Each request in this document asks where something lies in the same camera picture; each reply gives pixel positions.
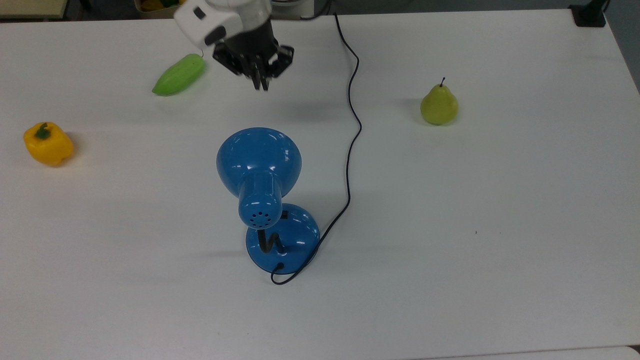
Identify yellow toy bell pepper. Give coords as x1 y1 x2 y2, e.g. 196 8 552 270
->
23 122 75 167

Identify blue desk lamp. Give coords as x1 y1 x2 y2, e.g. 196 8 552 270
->
215 127 321 274

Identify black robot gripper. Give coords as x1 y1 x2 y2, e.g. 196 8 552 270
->
212 19 295 92

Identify black lamp power cable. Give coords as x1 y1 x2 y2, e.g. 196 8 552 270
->
270 11 363 286

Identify green toy cucumber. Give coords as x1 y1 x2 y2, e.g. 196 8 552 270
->
151 50 207 97

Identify white round container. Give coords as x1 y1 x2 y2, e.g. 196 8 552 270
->
271 0 316 16

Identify black table clamp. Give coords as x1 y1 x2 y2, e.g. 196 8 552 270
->
569 0 610 28

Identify basket with yellow items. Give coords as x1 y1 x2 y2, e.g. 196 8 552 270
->
134 0 187 19

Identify beige wooden board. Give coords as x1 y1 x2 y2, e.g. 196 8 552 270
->
0 0 69 20

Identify green toy pear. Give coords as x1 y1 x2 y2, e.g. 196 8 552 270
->
420 77 460 126

